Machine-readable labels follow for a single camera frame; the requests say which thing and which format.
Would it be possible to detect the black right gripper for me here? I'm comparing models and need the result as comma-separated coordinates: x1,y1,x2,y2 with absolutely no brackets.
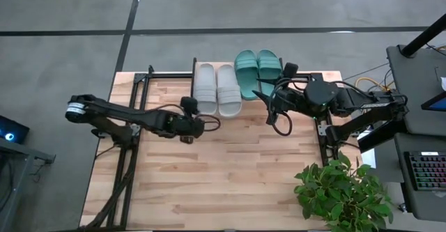
252,78,309,116

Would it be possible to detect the green rubber slide sandal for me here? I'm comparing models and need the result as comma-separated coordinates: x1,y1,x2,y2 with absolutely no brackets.
256,48,283,99
233,49,259,102

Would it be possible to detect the light grey rubber slide sandal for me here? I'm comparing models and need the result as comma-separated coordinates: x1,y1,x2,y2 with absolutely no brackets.
215,63,243,118
192,62,219,116

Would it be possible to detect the green leafy potted plant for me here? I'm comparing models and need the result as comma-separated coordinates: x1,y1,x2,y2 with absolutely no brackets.
293,150,395,232

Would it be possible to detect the dark grey desk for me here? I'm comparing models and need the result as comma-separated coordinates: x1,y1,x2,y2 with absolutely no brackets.
385,44,446,138

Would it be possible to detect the black vertical pole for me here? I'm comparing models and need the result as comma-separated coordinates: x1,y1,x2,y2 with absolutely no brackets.
399,13,446,58

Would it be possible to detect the tablet with blue screen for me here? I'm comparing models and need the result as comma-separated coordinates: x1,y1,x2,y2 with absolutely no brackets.
420,91,446,113

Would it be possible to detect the grey metal stand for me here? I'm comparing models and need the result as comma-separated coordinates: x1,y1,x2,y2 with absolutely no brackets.
0,137,56,232

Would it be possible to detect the grey keyboard desk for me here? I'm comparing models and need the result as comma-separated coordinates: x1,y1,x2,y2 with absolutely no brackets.
392,132,446,223

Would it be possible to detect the computer with blue light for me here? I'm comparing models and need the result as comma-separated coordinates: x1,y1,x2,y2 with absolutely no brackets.
0,115,31,145

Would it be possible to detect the backlit computer keyboard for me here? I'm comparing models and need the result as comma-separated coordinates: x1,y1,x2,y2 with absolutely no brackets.
403,150,446,192

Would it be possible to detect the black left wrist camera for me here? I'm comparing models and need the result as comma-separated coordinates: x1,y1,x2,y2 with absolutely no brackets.
179,96,200,117

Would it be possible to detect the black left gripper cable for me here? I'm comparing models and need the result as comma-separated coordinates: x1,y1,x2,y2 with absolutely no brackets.
153,102,222,133

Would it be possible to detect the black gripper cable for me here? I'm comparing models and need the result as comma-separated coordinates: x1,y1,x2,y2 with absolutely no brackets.
153,102,222,133
266,78,293,137

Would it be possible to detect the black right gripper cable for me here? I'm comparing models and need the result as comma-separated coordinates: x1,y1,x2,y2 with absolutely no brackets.
266,78,293,137

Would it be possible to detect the wooden shelf with black frame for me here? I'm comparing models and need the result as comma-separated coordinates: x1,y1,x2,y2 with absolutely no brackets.
190,56,285,104

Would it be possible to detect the black aluminium rig frame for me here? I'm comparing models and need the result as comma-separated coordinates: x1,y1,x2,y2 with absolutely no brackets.
78,64,341,231

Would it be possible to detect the yellow cable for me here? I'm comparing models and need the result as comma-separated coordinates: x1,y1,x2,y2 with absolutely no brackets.
354,76,388,91

